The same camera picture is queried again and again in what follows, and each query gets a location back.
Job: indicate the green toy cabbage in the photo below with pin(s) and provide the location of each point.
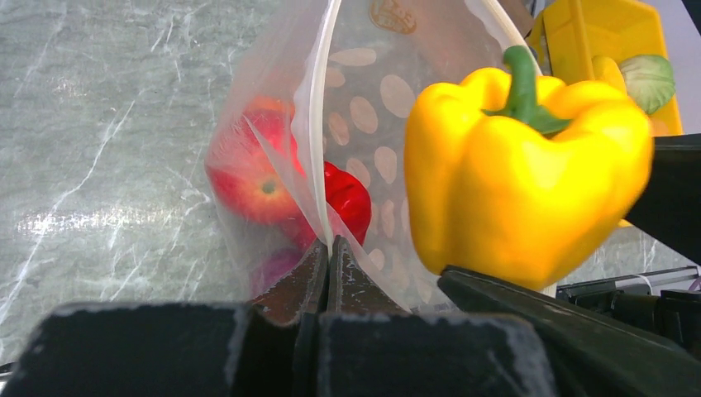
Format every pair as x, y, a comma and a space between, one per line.
649, 81

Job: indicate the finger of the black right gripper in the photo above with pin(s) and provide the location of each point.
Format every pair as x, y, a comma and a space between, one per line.
669, 208
591, 354

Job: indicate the red toy apple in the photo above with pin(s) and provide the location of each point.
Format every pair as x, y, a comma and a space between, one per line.
240, 172

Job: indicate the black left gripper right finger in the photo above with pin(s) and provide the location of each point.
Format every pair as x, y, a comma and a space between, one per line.
367, 346

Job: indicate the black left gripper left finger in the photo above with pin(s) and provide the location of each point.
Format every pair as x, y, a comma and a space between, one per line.
261, 347

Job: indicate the yellow plastic tray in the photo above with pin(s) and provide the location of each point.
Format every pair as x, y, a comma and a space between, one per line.
568, 34

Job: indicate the red toy bell pepper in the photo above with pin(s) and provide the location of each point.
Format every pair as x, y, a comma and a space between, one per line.
347, 196

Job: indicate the clear dotted zip bag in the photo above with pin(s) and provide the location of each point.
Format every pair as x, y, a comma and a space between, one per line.
352, 70

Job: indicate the yellow toy bell pepper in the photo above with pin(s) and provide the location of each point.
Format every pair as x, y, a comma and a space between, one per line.
521, 176

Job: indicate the purple toy onion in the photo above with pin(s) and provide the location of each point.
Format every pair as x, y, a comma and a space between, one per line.
269, 271

